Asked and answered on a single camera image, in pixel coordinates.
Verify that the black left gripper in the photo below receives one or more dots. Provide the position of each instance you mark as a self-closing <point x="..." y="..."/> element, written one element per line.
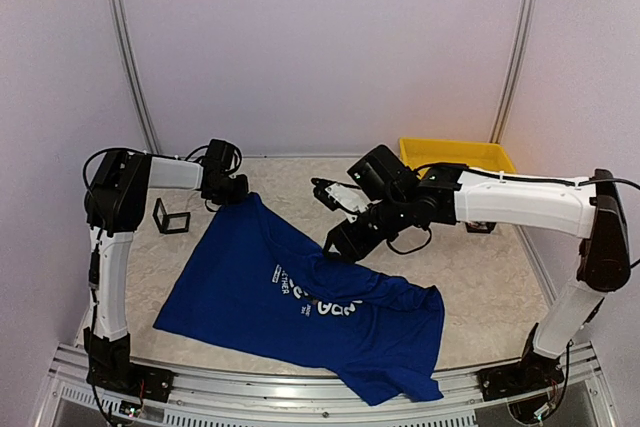
<point x="243" y="191"/>

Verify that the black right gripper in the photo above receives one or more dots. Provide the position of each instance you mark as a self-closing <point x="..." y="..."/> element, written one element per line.
<point x="353" y="247"/>

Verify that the yellow plastic tray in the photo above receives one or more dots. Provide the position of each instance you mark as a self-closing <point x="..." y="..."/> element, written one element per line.
<point x="415" y="152"/>

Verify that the blue printed t-shirt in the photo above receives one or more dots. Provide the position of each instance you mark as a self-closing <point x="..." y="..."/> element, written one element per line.
<point x="256" y="284"/>

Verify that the black brooch box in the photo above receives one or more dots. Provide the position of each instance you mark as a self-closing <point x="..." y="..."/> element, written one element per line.
<point x="480" y="227"/>

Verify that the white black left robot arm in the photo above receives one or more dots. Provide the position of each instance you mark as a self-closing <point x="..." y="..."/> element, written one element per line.
<point x="115" y="204"/>

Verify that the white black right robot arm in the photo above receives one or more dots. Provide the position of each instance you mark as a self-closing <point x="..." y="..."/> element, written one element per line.
<point x="382" y="201"/>

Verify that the black empty display box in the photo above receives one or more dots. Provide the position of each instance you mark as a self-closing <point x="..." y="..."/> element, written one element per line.
<point x="170" y="223"/>

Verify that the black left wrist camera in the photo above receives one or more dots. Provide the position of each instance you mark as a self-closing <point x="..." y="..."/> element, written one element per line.
<point x="222" y="158"/>

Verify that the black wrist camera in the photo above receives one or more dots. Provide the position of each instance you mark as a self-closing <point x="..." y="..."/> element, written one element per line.
<point x="222" y="158"/>
<point x="380" y="171"/>

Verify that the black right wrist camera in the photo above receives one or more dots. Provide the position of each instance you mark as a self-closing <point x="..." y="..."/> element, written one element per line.
<point x="380" y="171"/>

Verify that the left aluminium frame post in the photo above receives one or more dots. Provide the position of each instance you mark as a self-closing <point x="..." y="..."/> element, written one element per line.
<point x="131" y="72"/>

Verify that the aluminium frame post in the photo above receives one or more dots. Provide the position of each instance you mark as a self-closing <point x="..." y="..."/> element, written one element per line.
<point x="514" y="67"/>
<point x="131" y="72"/>

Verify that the front aluminium rail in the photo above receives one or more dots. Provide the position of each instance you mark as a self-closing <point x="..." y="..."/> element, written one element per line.
<point x="210" y="397"/>

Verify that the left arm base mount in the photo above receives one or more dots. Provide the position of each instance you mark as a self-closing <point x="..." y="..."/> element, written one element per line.
<point x="141" y="381"/>

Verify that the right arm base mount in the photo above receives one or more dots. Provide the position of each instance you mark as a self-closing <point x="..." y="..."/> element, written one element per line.
<point x="513" y="379"/>

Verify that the right aluminium frame post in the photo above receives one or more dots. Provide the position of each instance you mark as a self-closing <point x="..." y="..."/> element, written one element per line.
<point x="514" y="67"/>

